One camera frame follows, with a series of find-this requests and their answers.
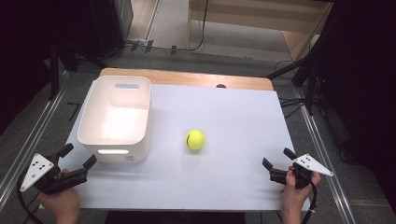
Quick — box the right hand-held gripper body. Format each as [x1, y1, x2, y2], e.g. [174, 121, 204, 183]
[269, 153, 334, 190]

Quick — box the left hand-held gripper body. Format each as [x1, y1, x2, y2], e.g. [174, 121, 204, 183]
[19, 152, 89, 196]

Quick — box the white plastic storage bin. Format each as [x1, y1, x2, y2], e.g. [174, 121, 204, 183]
[77, 75, 152, 164]

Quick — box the yellow tennis ball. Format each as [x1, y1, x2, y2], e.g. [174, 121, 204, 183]
[185, 129, 206, 151]

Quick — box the person's right hand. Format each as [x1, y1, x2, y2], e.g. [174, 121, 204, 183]
[280, 165, 322, 224]

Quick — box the person's left hand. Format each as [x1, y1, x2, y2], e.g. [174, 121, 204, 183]
[36, 168, 81, 224]

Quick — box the white table mat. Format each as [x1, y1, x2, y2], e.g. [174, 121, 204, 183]
[38, 81, 311, 213]

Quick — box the black tripod stand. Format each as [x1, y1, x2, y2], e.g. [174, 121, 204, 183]
[265, 36, 328, 117]

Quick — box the black metal stand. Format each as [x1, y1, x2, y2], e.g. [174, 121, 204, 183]
[46, 40, 108, 101]

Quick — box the dark cabinet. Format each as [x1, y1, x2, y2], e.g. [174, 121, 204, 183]
[66, 0, 134, 60]

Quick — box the wooden shelf unit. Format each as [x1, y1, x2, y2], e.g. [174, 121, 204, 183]
[186, 0, 334, 63]

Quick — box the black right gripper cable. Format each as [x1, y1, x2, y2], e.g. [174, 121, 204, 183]
[295, 170, 318, 224]

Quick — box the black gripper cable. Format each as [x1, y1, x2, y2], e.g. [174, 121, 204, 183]
[16, 169, 45, 224]
[295, 170, 318, 224]

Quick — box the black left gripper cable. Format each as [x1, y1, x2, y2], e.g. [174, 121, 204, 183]
[16, 169, 45, 224]

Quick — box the black hanging cable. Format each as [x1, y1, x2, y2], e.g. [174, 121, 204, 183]
[146, 0, 209, 53]

